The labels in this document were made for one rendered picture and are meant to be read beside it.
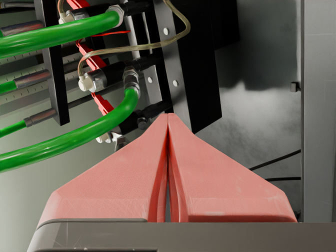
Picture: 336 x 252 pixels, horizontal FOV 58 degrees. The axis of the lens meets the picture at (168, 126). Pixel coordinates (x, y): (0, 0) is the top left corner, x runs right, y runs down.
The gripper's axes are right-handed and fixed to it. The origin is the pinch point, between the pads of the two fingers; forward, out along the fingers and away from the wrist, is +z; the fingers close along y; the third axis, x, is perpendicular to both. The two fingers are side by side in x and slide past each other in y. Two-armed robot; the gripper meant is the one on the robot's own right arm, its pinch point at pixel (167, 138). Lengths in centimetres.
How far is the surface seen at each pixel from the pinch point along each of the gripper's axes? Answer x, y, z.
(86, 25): -0.2, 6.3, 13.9
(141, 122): 18.1, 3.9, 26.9
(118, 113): 7.3, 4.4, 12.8
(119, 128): 18.7, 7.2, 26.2
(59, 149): 7.6, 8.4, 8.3
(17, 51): 0.5, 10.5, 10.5
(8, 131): 25, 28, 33
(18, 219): 48, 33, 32
